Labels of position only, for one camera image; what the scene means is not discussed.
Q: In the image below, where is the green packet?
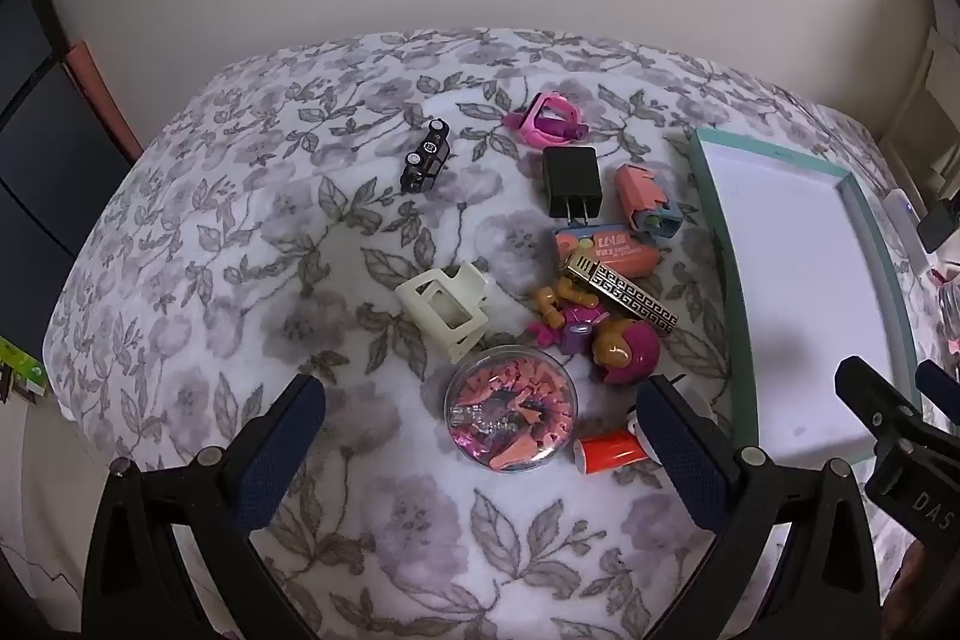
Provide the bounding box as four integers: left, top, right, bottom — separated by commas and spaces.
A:
0, 336, 46, 405

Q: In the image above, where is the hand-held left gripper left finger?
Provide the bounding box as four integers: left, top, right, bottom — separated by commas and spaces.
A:
84, 372, 327, 640

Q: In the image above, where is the long salmon eraser box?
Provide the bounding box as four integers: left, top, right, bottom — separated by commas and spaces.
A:
553, 224, 661, 280

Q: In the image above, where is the salmon board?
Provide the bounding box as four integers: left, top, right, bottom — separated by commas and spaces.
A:
64, 41, 145, 161

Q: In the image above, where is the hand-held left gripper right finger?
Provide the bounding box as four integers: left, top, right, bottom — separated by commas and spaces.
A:
636, 376, 882, 640

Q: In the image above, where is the pink purple toy watch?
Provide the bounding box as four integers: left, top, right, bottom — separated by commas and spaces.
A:
504, 92, 590, 150

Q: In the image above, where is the orange white tube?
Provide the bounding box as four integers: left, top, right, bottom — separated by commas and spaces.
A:
574, 430, 652, 476

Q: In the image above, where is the black small device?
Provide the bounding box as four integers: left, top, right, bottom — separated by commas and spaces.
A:
916, 197, 960, 255

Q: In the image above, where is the pink doll figure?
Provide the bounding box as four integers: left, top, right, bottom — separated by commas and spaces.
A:
527, 280, 662, 386

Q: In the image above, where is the cream shelf unit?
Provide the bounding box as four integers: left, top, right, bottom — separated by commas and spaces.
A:
881, 25, 960, 191

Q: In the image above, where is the clear round hair-tie container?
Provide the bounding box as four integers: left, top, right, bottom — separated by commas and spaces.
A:
444, 346, 581, 474

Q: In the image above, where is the white power bank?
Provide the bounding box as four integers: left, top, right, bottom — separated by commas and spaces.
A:
881, 188, 935, 277

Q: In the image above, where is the black charger plug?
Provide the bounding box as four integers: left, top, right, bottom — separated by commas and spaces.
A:
542, 146, 601, 229

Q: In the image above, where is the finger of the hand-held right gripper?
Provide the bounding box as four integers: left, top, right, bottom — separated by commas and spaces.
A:
835, 355, 927, 453
915, 359, 960, 423

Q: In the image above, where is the dark cabinet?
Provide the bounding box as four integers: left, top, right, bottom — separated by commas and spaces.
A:
0, 0, 143, 281

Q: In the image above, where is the cream claw hair clip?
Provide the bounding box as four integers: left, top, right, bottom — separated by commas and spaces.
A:
395, 261, 496, 362

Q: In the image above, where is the small salmon blue box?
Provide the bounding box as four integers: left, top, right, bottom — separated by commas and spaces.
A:
616, 161, 683, 238

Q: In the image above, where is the teal white box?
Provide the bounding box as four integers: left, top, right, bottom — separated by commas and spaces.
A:
688, 128, 925, 461

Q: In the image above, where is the floral grey white blanket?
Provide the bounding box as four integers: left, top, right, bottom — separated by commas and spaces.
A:
45, 26, 960, 640

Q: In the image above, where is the gold patterned hair clip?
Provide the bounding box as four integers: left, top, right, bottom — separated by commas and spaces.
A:
564, 250, 678, 337

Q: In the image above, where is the black toy car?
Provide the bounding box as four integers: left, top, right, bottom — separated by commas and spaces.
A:
400, 117, 453, 195

